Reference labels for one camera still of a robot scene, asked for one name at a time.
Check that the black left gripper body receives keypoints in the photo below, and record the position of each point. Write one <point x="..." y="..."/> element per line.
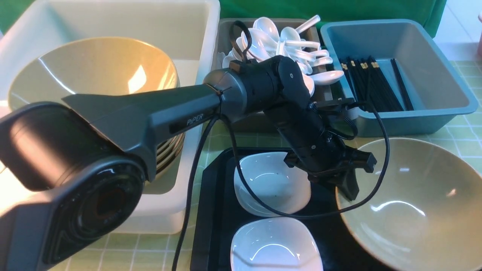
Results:
<point x="316" y="147"/>

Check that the top tan stacked bowl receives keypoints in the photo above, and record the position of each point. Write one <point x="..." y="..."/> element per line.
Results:
<point x="113" y="66"/>

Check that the bundle of black chopsticks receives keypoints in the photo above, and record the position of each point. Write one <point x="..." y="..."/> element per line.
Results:
<point x="370" y="85"/>

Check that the large white plastic tub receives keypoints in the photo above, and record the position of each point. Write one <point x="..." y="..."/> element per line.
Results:
<point x="184" y="29"/>

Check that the black serving tray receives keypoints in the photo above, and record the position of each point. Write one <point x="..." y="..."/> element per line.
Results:
<point x="220" y="216"/>

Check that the white square dish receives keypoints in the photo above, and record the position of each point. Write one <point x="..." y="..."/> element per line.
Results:
<point x="282" y="188"/>
<point x="274" y="244"/>

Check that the grey spoon bin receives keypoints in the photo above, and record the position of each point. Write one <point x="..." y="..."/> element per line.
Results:
<point x="258" y="123"/>

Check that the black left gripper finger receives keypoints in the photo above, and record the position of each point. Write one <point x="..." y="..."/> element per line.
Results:
<point x="347" y="185"/>

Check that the pile of white spoons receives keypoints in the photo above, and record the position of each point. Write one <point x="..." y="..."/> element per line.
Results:
<point x="267" y="42"/>

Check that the blue chopstick bin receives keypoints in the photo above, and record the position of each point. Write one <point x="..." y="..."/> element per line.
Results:
<point x="437" y="92"/>

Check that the tan noodle bowl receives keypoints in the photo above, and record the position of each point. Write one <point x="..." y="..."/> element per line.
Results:
<point x="427" y="213"/>

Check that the green backdrop cloth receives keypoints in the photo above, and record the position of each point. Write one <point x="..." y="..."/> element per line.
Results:
<point x="427" y="13"/>

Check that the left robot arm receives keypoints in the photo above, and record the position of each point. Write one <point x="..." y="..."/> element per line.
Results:
<point x="77" y="169"/>

